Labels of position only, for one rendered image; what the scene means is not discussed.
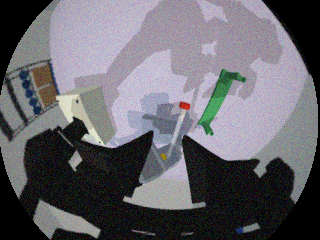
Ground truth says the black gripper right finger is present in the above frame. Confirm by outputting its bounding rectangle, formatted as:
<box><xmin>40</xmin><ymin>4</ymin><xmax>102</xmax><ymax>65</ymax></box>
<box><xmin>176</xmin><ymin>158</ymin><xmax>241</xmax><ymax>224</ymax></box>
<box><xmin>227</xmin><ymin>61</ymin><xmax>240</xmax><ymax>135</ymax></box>
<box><xmin>181</xmin><ymin>135</ymin><xmax>260</xmax><ymax>204</ymax></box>

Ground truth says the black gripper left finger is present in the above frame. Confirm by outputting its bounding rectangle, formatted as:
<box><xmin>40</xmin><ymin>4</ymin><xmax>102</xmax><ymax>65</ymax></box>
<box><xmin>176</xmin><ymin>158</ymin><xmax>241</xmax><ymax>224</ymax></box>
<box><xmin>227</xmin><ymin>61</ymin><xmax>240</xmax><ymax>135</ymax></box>
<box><xmin>73</xmin><ymin>131</ymin><xmax>153</xmax><ymax>199</ymax></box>

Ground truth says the green u-shaped bracket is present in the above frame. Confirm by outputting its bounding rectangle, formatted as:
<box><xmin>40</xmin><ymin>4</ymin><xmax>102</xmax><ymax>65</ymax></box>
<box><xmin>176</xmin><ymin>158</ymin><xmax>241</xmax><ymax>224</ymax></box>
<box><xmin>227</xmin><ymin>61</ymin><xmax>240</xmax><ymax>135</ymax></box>
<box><xmin>199</xmin><ymin>69</ymin><xmax>247</xmax><ymax>137</ymax></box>

